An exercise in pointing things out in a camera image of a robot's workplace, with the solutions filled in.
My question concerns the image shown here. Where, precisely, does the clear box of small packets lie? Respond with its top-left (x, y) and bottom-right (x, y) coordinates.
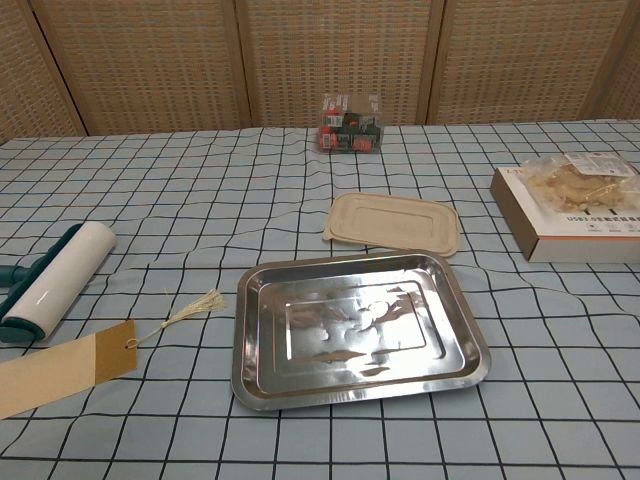
top-left (317, 92), bottom-right (382, 154)

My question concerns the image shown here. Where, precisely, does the white and brown cardboard box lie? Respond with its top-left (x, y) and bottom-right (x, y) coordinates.
top-left (489, 166), bottom-right (640, 264)

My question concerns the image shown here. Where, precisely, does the woven rattan folding screen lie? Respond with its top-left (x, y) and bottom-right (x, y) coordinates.
top-left (0, 0), bottom-right (640, 144)

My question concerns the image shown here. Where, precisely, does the brown paper bookmark with tassel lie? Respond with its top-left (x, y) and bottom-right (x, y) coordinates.
top-left (0, 288), bottom-right (224, 420)

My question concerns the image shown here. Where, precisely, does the beige pulp container lid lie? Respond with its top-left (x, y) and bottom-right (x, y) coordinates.
top-left (322, 192), bottom-right (460, 258)

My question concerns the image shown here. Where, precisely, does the white lint roller teal handle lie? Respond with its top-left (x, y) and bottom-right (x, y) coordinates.
top-left (0, 221), bottom-right (118, 344)

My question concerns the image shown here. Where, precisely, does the clear bag of snacks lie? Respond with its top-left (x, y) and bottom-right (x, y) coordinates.
top-left (521, 152), bottom-right (640, 212)

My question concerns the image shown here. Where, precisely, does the stainless steel rectangular tray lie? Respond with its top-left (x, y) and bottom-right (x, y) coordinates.
top-left (230, 252), bottom-right (492, 412)

